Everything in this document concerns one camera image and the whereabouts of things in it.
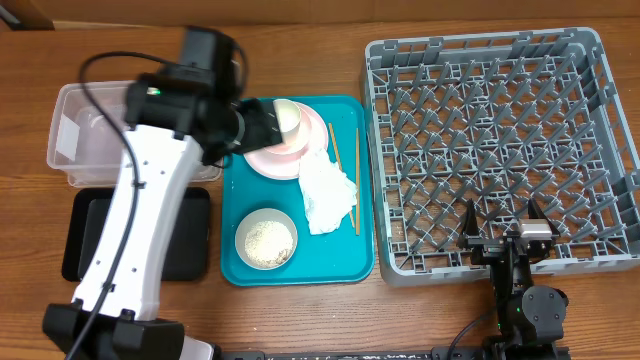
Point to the wooden chopstick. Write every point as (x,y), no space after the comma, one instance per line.
(338,159)
(357,200)

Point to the large pink plate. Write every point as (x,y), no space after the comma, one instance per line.
(286,166)

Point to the small pink plate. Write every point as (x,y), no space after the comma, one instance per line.
(297,142)

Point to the white tissue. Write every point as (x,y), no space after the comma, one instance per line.
(328,194)

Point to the cream cup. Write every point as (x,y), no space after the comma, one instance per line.
(289,118)

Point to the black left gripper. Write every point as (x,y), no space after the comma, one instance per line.
(264,127)

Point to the clear plastic bin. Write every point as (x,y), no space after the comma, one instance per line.
(83,145)

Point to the black tray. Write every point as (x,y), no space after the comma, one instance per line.
(187,254)

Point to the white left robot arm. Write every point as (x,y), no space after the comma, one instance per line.
(190,113)

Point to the grey bowl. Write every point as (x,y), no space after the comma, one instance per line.
(265,214)

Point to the grey dishwasher rack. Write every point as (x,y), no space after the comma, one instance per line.
(498,120)

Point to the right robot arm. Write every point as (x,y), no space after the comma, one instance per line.
(530,316)

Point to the teal plastic tray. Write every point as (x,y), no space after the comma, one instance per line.
(340,256)

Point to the cooked white rice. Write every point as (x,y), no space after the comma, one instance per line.
(268,244)

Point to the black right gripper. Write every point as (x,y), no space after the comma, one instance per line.
(486,247)

